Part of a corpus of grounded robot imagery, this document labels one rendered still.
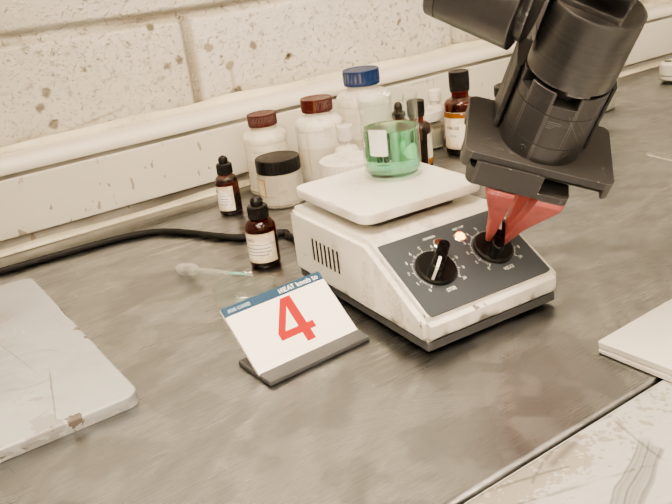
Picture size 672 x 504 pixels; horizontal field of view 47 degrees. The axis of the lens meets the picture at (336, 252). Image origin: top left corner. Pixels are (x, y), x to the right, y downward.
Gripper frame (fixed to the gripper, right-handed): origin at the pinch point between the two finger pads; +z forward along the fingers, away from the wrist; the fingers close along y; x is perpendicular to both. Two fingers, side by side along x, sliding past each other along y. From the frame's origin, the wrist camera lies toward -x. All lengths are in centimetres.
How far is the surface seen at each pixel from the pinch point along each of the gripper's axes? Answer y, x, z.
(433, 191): 5.4, -3.2, 0.5
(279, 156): 21.3, -24.9, 19.3
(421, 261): 5.4, 4.3, 1.0
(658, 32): -35, -93, 27
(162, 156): 35.5, -24.7, 23.6
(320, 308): 11.9, 6.7, 6.3
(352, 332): 9.1, 7.8, 6.8
